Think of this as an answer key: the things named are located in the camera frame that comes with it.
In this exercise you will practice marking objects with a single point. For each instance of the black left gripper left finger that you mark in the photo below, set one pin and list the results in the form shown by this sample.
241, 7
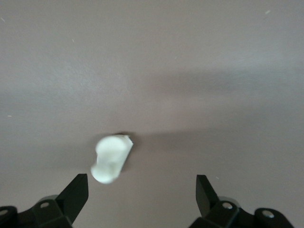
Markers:
71, 199

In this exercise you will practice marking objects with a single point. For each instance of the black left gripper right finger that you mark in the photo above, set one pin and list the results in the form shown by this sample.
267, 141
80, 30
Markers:
206, 197

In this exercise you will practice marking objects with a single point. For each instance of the white steamed bun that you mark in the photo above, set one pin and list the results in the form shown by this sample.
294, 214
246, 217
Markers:
110, 159

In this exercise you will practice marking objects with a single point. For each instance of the brown table mat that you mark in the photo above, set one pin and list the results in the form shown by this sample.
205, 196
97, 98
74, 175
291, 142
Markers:
152, 71

